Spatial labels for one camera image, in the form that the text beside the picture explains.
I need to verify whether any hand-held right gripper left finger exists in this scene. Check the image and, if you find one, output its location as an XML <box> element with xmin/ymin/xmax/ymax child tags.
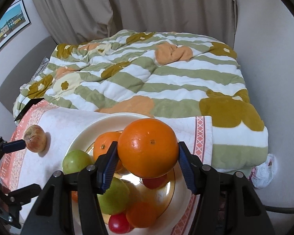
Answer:
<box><xmin>21</xmin><ymin>141</ymin><xmax>118</xmax><ymax>235</ymax></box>

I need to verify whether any large green apple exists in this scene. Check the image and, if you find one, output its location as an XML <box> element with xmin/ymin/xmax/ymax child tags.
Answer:
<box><xmin>97</xmin><ymin>176</ymin><xmax>131</xmax><ymax>215</ymax></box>

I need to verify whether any pink floral tablecloth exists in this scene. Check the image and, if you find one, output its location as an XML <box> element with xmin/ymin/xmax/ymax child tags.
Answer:
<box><xmin>0</xmin><ymin>100</ymin><xmax>213</xmax><ymax>235</ymax></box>

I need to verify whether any grey headboard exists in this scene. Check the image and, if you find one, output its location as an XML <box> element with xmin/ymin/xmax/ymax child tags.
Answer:
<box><xmin>0</xmin><ymin>35</ymin><xmax>58</xmax><ymax>120</ymax></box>

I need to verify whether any small green apple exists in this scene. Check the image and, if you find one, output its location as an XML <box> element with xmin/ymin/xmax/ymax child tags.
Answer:
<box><xmin>62</xmin><ymin>150</ymin><xmax>96</xmax><ymax>175</ymax></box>

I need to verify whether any cream ceramic bowl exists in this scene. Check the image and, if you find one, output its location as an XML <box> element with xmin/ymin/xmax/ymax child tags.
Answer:
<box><xmin>62</xmin><ymin>113</ymin><xmax>201</xmax><ymax>235</ymax></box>

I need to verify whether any green striped floral blanket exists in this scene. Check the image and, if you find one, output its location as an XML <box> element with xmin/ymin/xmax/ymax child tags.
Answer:
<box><xmin>12</xmin><ymin>29</ymin><xmax>270</xmax><ymax>174</ymax></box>

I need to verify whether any red yellow apple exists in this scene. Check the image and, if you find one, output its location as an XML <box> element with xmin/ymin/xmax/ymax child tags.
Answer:
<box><xmin>24</xmin><ymin>125</ymin><xmax>47</xmax><ymax>152</ymax></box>

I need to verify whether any framed wall poster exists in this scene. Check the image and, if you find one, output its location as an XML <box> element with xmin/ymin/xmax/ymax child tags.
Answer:
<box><xmin>0</xmin><ymin>0</ymin><xmax>31</xmax><ymax>59</ymax></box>

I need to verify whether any beige curtain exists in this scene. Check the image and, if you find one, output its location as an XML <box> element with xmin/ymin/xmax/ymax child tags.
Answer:
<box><xmin>31</xmin><ymin>0</ymin><xmax>238</xmax><ymax>52</ymax></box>

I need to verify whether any white plastic bag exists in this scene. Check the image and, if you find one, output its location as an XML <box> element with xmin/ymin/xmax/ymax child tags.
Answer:
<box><xmin>250</xmin><ymin>153</ymin><xmax>278</xmax><ymax>189</ymax></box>

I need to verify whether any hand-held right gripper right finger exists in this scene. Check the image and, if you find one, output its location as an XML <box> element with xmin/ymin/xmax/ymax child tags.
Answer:
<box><xmin>178</xmin><ymin>141</ymin><xmax>276</xmax><ymax>235</ymax></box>

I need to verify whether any large orange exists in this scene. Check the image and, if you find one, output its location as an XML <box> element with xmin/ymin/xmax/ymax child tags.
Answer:
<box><xmin>117</xmin><ymin>118</ymin><xmax>179</xmax><ymax>179</ymax></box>

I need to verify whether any red cherry tomato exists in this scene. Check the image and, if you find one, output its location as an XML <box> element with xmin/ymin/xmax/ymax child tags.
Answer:
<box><xmin>141</xmin><ymin>173</ymin><xmax>169</xmax><ymax>189</ymax></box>
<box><xmin>108</xmin><ymin>212</ymin><xmax>135</xmax><ymax>234</ymax></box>

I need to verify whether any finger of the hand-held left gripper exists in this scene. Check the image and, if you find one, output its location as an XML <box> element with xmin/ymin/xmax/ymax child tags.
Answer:
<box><xmin>7</xmin><ymin>183</ymin><xmax>43</xmax><ymax>205</ymax></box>
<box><xmin>0</xmin><ymin>137</ymin><xmax>26</xmax><ymax>163</ymax></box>

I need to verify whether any black cable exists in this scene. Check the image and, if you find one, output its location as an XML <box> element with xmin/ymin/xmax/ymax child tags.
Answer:
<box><xmin>265</xmin><ymin>204</ymin><xmax>294</xmax><ymax>217</ymax></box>

